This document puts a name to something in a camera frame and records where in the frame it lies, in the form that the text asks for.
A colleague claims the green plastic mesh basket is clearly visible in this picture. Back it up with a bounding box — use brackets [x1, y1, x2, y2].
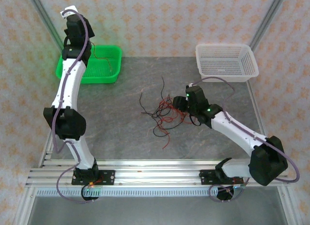
[55, 45, 123, 85]

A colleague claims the white plastic mesh basket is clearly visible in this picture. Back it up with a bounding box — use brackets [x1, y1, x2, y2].
[195, 43, 260, 83]

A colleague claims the grey metal base panel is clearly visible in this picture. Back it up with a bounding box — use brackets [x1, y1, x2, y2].
[26, 195, 289, 225]

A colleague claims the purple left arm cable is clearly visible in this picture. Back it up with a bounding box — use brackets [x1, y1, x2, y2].
[52, 11, 90, 204]

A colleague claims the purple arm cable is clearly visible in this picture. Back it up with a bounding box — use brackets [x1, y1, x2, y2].
[191, 76, 300, 203]
[52, 11, 90, 204]

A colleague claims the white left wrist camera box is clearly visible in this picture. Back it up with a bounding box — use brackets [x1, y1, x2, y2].
[60, 5, 78, 19]

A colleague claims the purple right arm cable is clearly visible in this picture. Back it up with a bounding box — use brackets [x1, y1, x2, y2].
[191, 76, 300, 203]

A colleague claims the aluminium frame post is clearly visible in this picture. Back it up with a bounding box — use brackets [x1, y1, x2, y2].
[25, 0, 63, 56]
[249, 0, 289, 51]

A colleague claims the aluminium table side rail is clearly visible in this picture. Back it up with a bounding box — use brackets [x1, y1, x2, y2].
[38, 132, 54, 167]
[246, 80, 267, 140]

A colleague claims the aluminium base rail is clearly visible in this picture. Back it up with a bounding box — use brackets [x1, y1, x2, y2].
[25, 158, 289, 188]

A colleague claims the white slotted cable duct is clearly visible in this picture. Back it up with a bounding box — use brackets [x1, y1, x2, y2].
[36, 188, 218, 197]

